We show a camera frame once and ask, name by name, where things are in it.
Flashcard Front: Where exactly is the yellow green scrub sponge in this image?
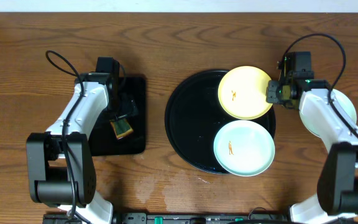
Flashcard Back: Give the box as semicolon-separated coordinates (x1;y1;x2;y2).
110;118;134;140

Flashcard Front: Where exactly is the yellow plate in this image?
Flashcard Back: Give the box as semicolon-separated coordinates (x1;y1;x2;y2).
218;66;272;120

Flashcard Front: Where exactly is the mint plate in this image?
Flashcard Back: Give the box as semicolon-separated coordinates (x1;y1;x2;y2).
213;120;275;177
300;89;357;138

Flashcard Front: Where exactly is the mint plate front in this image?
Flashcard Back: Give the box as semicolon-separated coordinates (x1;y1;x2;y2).
213;120;275;177

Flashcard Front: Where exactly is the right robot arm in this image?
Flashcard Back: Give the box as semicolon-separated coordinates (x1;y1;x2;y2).
266;78;358;223

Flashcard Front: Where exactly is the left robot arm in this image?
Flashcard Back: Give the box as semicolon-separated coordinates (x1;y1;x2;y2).
26;72;146;223

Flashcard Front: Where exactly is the black rectangular tray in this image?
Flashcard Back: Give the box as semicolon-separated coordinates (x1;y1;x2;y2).
89;77;147;156

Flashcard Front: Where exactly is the black round tray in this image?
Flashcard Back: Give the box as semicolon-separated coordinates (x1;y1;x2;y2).
165;70;276;174

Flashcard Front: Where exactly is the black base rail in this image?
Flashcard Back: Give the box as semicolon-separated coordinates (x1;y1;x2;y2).
42;212;291;224

